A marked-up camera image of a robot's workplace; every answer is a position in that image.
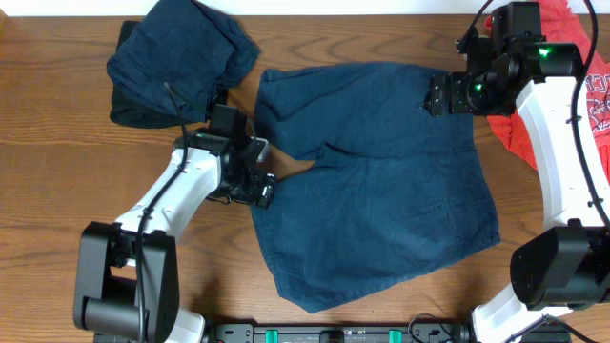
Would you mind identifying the navy blue shorts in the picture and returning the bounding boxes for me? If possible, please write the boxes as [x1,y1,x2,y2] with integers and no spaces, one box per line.
[107,0,259,123]
[252,62,500,313]

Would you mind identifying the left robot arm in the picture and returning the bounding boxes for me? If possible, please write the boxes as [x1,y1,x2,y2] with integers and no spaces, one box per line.
[73,69,498,342]

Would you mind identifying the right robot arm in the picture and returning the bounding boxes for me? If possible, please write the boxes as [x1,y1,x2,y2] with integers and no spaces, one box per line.
[442,1,609,342]

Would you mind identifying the red printed t-shirt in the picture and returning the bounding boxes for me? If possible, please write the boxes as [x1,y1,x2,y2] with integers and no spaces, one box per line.
[488,0,609,172]

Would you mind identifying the folded navy blue shorts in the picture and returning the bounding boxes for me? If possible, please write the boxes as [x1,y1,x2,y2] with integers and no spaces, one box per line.
[107,0,259,123]

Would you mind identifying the folded black garment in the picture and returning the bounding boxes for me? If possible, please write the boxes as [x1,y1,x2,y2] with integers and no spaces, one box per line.
[110,20,228,129]

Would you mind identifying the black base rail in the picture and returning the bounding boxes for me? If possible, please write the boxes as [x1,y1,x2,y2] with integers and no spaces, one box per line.
[93,321,478,343]

